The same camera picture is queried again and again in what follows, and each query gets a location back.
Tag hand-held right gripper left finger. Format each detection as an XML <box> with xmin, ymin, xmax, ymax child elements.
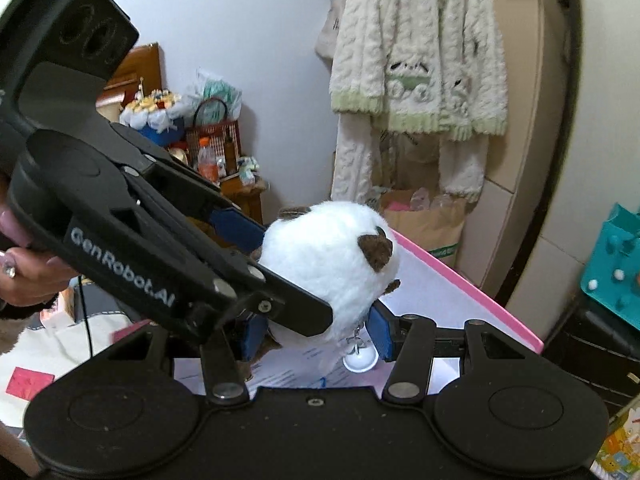
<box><xmin>100</xmin><ymin>310</ymin><xmax>271</xmax><ymax>407</ymax></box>

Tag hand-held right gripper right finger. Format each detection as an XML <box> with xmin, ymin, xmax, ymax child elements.
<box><xmin>367</xmin><ymin>305</ymin><xmax>543</xmax><ymax>406</ymax></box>

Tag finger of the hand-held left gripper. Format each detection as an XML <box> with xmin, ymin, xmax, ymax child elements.
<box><xmin>112</xmin><ymin>122</ymin><xmax>268</xmax><ymax>261</ymax></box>
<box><xmin>125</xmin><ymin>167</ymin><xmax>335</xmax><ymax>338</ymax></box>

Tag white plush with brown patches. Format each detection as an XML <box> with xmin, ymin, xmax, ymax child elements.
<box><xmin>240</xmin><ymin>200</ymin><xmax>403</xmax><ymax>381</ymax></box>

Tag pink cardboard box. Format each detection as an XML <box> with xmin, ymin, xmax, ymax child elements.
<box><xmin>170</xmin><ymin>227</ymin><xmax>545</xmax><ymax>391</ymax></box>

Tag person's left hand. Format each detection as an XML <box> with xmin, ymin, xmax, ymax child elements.
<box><xmin>0</xmin><ymin>207</ymin><xmax>81</xmax><ymax>311</ymax></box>

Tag wooden nightstand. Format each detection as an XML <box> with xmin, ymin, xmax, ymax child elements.
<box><xmin>217</xmin><ymin>175</ymin><xmax>269</xmax><ymax>227</ymax></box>

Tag white printed paper sheet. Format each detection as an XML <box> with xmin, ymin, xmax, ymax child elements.
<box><xmin>247</xmin><ymin>345</ymin><xmax>361</xmax><ymax>390</ymax></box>

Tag orange drink bottle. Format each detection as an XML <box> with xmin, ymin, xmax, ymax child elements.
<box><xmin>197</xmin><ymin>137</ymin><xmax>221</xmax><ymax>179</ymax></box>

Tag brown woven basket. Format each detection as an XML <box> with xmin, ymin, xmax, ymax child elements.
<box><xmin>186</xmin><ymin>99</ymin><xmax>242</xmax><ymax>174</ymax></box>

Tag white flower bouquet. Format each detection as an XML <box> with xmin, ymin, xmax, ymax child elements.
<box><xmin>119</xmin><ymin>87</ymin><xmax>187</xmax><ymax>147</ymax></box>

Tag brown paper bag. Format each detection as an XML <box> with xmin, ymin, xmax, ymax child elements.
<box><xmin>379</xmin><ymin>187</ymin><xmax>467</xmax><ymax>267</ymax></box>

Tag wooden headboard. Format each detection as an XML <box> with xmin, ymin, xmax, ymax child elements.
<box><xmin>95</xmin><ymin>42</ymin><xmax>164</xmax><ymax>123</ymax></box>

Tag white fluffy pajama pants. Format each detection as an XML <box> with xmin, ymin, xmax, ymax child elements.
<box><xmin>331</xmin><ymin>110</ymin><xmax>490</xmax><ymax>204</ymax></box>

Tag green printed plastic bag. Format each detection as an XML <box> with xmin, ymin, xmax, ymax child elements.
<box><xmin>187</xmin><ymin>67</ymin><xmax>245</xmax><ymax>122</ymax></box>

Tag white canvas bag pink patch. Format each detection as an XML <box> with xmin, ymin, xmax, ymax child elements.
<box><xmin>0</xmin><ymin>305</ymin><xmax>151</xmax><ymax>471</ymax></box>

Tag white hanging tote bag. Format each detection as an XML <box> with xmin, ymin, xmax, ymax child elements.
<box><xmin>315</xmin><ymin>0</ymin><xmax>347</xmax><ymax>69</ymax></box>

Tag black suitcase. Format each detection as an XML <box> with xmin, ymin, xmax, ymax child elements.
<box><xmin>542</xmin><ymin>290</ymin><xmax>640</xmax><ymax>406</ymax></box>

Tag teal felt handbag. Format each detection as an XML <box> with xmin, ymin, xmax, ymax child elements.
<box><xmin>580</xmin><ymin>203</ymin><xmax>640</xmax><ymax>331</ymax></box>

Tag black clothes rack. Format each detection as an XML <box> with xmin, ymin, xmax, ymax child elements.
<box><xmin>495</xmin><ymin>0</ymin><xmax>587</xmax><ymax>311</ymax></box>

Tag black cable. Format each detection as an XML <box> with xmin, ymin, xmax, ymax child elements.
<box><xmin>79</xmin><ymin>270</ymin><xmax>95</xmax><ymax>358</ymax></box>

